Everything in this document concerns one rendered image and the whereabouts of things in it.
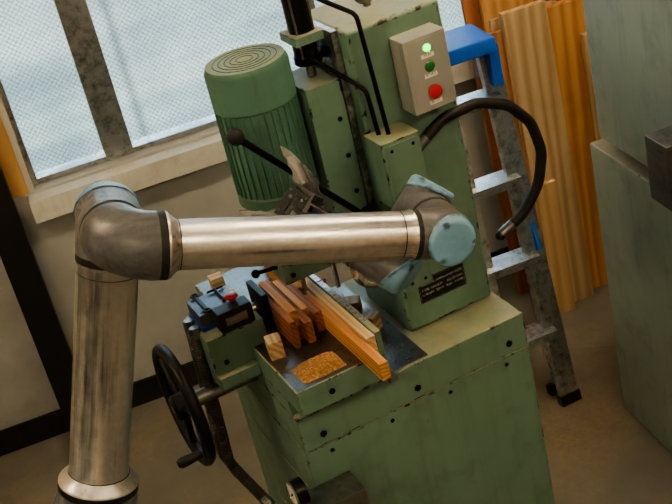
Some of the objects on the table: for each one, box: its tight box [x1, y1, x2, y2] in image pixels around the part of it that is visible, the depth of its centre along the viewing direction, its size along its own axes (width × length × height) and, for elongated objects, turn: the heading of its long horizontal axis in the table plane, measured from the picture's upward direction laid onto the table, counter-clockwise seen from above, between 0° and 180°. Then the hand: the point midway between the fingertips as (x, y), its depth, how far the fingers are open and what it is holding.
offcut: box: [263, 332, 286, 361], centre depth 267 cm, size 4×3×4 cm
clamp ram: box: [246, 279, 276, 330], centre depth 277 cm, size 9×8×9 cm
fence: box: [308, 276, 385, 354], centre depth 283 cm, size 60×2×6 cm, turn 48°
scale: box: [309, 274, 369, 323], centre depth 282 cm, size 50×1×1 cm, turn 48°
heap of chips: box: [291, 351, 347, 385], centre depth 260 cm, size 7×10×2 cm
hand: (260, 178), depth 247 cm, fingers open, 14 cm apart
